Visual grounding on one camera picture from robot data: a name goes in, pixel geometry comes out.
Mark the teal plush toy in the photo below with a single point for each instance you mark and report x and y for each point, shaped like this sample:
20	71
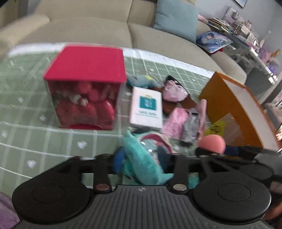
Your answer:
144	158

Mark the white cluttered desk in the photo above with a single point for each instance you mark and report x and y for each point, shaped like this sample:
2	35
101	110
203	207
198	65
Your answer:
246	49

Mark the grey satin cloth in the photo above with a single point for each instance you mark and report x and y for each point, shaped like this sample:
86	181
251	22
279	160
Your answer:
191	127

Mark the white teal card box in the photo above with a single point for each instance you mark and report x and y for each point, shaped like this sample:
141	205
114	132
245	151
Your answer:
146	108

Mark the yellow plastic bag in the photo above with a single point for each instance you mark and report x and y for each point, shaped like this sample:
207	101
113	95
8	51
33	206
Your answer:
216	128

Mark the orange white cardboard box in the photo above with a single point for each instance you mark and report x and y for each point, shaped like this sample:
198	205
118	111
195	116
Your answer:
225	96

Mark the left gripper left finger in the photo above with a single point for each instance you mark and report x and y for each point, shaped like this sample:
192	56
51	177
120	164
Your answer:
101	180

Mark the anime print pillow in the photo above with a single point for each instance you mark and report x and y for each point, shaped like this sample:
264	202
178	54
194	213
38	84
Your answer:
212	41

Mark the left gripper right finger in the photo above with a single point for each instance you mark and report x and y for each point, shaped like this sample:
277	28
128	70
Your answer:
178	184

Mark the beige fabric sofa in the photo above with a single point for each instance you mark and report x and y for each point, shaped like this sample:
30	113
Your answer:
128	24

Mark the green grid tablecloth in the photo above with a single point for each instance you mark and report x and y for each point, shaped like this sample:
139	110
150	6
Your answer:
31	140

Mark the red lidded clear box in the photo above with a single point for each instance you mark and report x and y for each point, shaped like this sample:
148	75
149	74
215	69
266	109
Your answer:
85	84

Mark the light blue cushion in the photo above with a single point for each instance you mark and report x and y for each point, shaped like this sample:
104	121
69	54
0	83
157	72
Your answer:
178	18

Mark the pink round plush ball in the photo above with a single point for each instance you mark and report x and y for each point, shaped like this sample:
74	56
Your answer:
213	143

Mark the small blue plush toy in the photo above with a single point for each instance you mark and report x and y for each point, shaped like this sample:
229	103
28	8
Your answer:
142	81

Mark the pink sequin pouch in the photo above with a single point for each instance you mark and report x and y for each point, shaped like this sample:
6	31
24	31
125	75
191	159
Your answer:
174	92

